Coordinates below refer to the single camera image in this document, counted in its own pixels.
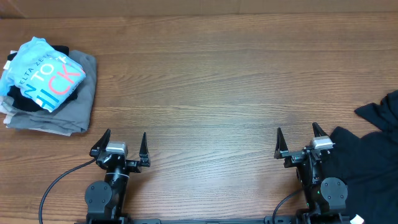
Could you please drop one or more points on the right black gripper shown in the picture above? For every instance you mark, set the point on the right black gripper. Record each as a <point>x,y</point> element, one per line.
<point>293,156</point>

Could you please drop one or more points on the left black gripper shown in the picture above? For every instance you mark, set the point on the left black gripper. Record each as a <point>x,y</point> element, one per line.
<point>135,165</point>

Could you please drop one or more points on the black t-shirt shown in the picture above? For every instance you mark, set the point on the black t-shirt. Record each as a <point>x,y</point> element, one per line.
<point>368,165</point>

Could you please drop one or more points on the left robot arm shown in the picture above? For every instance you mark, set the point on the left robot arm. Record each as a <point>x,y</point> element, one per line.
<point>105,198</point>

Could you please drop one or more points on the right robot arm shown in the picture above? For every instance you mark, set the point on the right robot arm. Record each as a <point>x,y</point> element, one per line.
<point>325,196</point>

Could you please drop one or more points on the grey folded t-shirt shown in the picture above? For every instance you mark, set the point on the grey folded t-shirt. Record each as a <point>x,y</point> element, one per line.
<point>69,118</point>

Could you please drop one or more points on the light blue printed t-shirt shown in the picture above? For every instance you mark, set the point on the light blue printed t-shirt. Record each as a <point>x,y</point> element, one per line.
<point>43,74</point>

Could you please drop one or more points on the black folded garment in stack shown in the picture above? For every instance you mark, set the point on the black folded garment in stack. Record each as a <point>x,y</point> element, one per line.
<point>26,104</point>

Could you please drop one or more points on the white folded garment in stack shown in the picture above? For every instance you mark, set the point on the white folded garment in stack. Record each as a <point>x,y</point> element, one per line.
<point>4,109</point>

